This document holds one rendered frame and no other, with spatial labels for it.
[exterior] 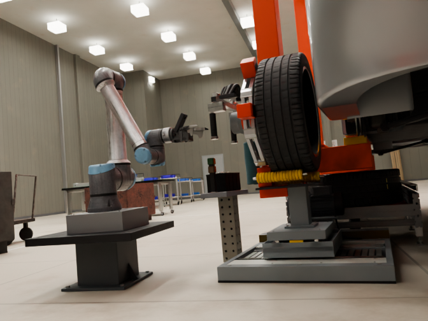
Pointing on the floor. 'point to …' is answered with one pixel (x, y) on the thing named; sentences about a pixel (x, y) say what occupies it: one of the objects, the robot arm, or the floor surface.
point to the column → (230, 227)
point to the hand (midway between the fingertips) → (203, 126)
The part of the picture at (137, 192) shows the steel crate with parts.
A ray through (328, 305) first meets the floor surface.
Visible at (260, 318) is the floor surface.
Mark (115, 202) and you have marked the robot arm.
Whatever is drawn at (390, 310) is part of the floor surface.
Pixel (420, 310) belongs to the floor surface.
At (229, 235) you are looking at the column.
